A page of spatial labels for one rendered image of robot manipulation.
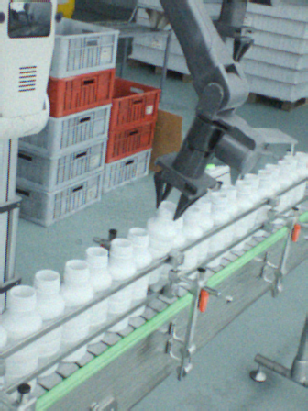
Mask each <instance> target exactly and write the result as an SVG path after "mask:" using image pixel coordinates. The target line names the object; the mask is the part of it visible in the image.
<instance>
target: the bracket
mask: <svg viewBox="0 0 308 411"><path fill-rule="evenodd" d="M223 184H224V182H223V181H217V184H216V187H215V189H214V190H213V192H220V189H221V186H222V185H223ZM268 199H269V203H268V204H267V205H268V206H272V208H271V209H270V210H268V211H267V217H268V218H269V221H268V220H266V221H264V222H261V224H263V226H262V229H261V230H262V231H264V232H267V233H270V232H272V231H273V228H274V223H272V222H271V220H272V219H273V220H274V219H276V218H278V219H281V220H283V221H286V222H287V223H286V227H287V233H286V236H285V240H284V244H283V247H282V251H281V255H280V260H279V264H278V267H276V266H274V265H271V264H270V262H269V258H270V254H271V253H270V250H268V251H267V253H266V257H265V260H264V262H266V263H267V265H268V266H269V267H270V268H272V269H275V270H276V271H275V272H274V275H275V277H276V279H275V282H272V281H268V280H266V278H265V273H266V270H267V265H265V266H264V267H263V268H262V275H261V278H263V281H265V282H267V283H271V284H272V286H271V287H270V291H271V296H272V297H274V298H277V297H278V294H279V292H281V291H282V288H283V286H282V284H281V283H282V279H283V277H284V276H285V275H286V274H287V271H286V269H285V264H286V260H287V258H288V254H289V252H288V250H289V247H290V244H291V240H292V241H294V242H296V241H297V238H298V236H299V233H300V229H301V228H307V229H308V224H307V223H303V222H301V221H299V219H300V215H298V213H299V211H300V208H298V207H295V206H294V207H292V208H291V214H290V215H288V216H285V215H282V214H279V211H277V210H274V208H275V207H277V206H279V205H280V201H281V198H279V197H277V196H274V195H271V196H270V197H268ZM293 231H294V232H293ZM116 232H117V231H116V230H115V229H109V231H108V239H106V240H104V239H101V238H98V237H96V236H94V237H93V242H95V243H99V244H101V245H100V247H101V248H104V249H106V250H107V252H108V253H107V257H108V256H110V254H109V251H110V247H111V245H112V241H113V240H114V239H117V237H116ZM292 234H293V235H292ZM168 255H169V256H170V259H169V262H168V263H166V264H169V265H171V266H173V268H171V269H170V270H169V273H168V275H169V276H168V279H170V282H168V283H166V284H164V285H163V286H162V287H164V289H163V294H161V295H162V296H164V297H167V298H169V299H170V300H171V299H173V298H174V297H176V296H177V295H178V294H179V290H180V286H179V285H177V284H175V283H177V282H179V281H182V282H184V283H187V284H189V285H190V286H191V288H190V294H192V304H191V309H190V313H189V318H188V323H187V327H186V332H185V337H184V340H183V339H178V338H176V335H175V328H176V326H177V318H175V319H173V320H172V321H171V325H170V335H171V336H172V338H171V339H169V340H168V345H167V349H166V353H169V355H170V358H171V359H172V360H174V361H176V362H178V363H179V365H178V366H177V367H176V373H178V377H177V379H178V381H180V382H185V376H186V375H187V374H188V373H189V372H190V371H191V370H192V369H193V366H192V365H191V360H192V355H193V354H194V353H195V344H194V343H193V337H194V328H195V324H196V319H197V315H198V311H200V312H202V313H204V312H205V311H204V310H205V307H206V303H207V299H208V296H209V295H210V294H211V295H213V296H215V297H217V298H219V297H220V296H221V292H220V291H218V290H216V289H213V288H211V287H209V286H207V282H208V277H204V276H205V273H206V269H205V268H204V267H198V268H197V273H196V277H194V278H190V277H188V276H184V275H182V270H180V269H178V268H177V267H179V266H181V265H183V263H184V257H185V254H182V253H180V252H178V251H177V250H174V251H172V252H171V253H170V254H168ZM174 339H175V340H177V341H179V342H180V343H182V344H183V345H182V346H181V348H180V354H181V359H178V358H176V357H175V356H173V355H172V353H171V347H172V345H173V340H174ZM5 375H6V361H3V360H1V359H0V378H1V377H3V376H5ZM4 390H5V385H4V384H3V383H0V403H2V404H3V405H7V406H8V411H36V404H37V397H36V396H34V395H33V394H31V393H30V391H31V386H30V385H29V384H28V383H22V384H20V385H19V386H18V387H17V399H14V398H13V397H11V396H10V395H8V394H6V393H4Z"/></svg>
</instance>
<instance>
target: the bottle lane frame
mask: <svg viewBox="0 0 308 411"><path fill-rule="evenodd" d="M286 233H287V227H286V226H283V228H281V229H280V230H277V232H275V233H274V234H271V236H269V237H268V238H265V239H264V240H263V241H261V243H259V244H258V245H256V246H255V247H252V248H251V249H250V250H249V251H248V252H245V254H244V255H242V256H237V259H236V260H235V261H233V262H230V264H228V265H227V266H226V267H223V269H222V270H220V271H219V272H215V273H214V276H212V277H209V278H208V282H207V286H209V287H211V288H213V289H216V290H218V291H220V292H221V296H220V297H219V298H217V297H215V296H213V295H211V294H210V295H209V296H208V299H207V303H206V307H205V310H204V311H205V312H204V313H202V312H200V311H198V315H197V319H196V324H195V328H194V337H193V341H192V342H193V343H194V344H195V353H196V352H197V351H198V350H200V349H201V348H202V347H203V346H204V345H206V344H207V342H208V341H209V340H212V339H213V338H214V337H215V336H217V335H218V333H219V332H220V331H221V330H223V329H224V328H226V327H227V326H229V325H230V323H231V322H232V321H233V320H235V319H236V318H237V317H240V316H241V314H242V313H243V312H244V311H246V310H247V309H248V308H249V307H250V306H251V305H253V304H254V303H255V302H256V301H258V300H259V299H260V297H261V296H263V295H264V294H265V293H266V292H268V291H269V290H270V287H271V286H272V284H271V283H267V282H265V281H263V278H261V275H262V268H263V267H264V266H265V265H267V263H266V262H264V260H265V257H266V253H267V251H268V250H270V253H271V254H270V256H269V264H271V265H274V266H276V267H278V264H279V260H280V257H281V251H282V247H283V244H284V240H285V236H286ZM288 252H289V254H288V258H287V260H286V264H285V269H286V271H287V274H286V275H285V276H284V277H286V276H287V275H288V274H289V273H290V272H291V271H293V270H294V269H295V268H296V267H298V266H299V265H300V264H301V263H302V262H303V261H304V260H306V259H307V258H308V229H307V228H301V229H300V233H299V236H298V238H297V241H296V242H294V241H292V237H291V244H290V247H289V250H288ZM275 271H276V270H275V269H272V268H270V267H269V266H268V265H267V270H266V273H265V278H266V280H268V281H272V282H275V279H276V277H275V275H274V272H275ZM284 277H283V278H284ZM187 291H188V290H187ZM177 298H178V300H176V301H175V302H173V303H172V304H170V305H168V304H167V305H168V307H167V308H165V309H164V310H162V311H161V312H157V315H155V316H154V317H152V318H151V319H149V320H146V319H145V318H144V319H145V320H146V323H144V324H143V325H140V326H139V327H137V328H134V327H132V328H134V330H133V331H132V332H131V333H129V334H128V335H126V336H125V337H121V336H119V337H121V339H120V340H119V341H118V342H116V343H115V344H113V346H109V345H106V344H105V345H106V346H107V350H105V351H104V352H102V353H101V354H100V355H99V356H94V355H92V354H91V355H92V356H93V359H92V360H90V361H88V362H87V363H86V364H85V365H84V366H80V365H77V364H75V363H74V364H75V365H77V366H78V370H77V371H76V372H74V373H73V374H72V375H71V376H69V377H68V378H64V377H62V376H60V375H59V376H60V378H62V380H61V382H59V383H57V384H56V385H55V386H54V387H52V388H51V389H47V388H45V387H43V386H41V387H42V388H43V389H44V390H45V394H43V395H41V396H40V397H38V398H37V404H36V411H98V409H99V408H100V407H101V406H102V405H104V404H105V403H106V402H108V401H109V399H110V398H112V397H113V398H114V399H115V400H116V401H117V402H118V408H117V411H129V410H131V409H132V408H134V407H135V405H137V404H138V403H139V402H140V401H141V400H143V399H144V398H145V397H146V396H147V395H148V394H149V393H150V392H151V391H152V390H154V389H155V388H156V387H157V386H159V385H160V384H161V383H162V382H163V381H164V380H166V379H167V378H168V377H169V376H170V375H172V373H173V372H174V371H175V370H176V367H177V366H178V365H179V363H178V362H176V361H174V360H172V359H171V357H170V355H169V353H166V349H167V345H168V340H169V339H171V338H172V336H171V335H170V330H171V321H172V320H173V319H175V318H177V326H176V328H175V335H176V338H178V339H183V340H184V337H185V332H186V327H187V323H188V318H189V313H190V309H191V304H192V299H193V295H192V294H190V291H188V292H187V294H185V295H184V296H182V297H181V298H179V297H177ZM182 345H183V344H182V343H180V342H179V341H177V340H175V339H174V340H173V345H172V347H171V353H172V355H173V356H175V357H176V358H178V359H181V358H182V355H181V354H180V348H181V346H182ZM195 353H194V354H195ZM194 354H193V355H194Z"/></svg>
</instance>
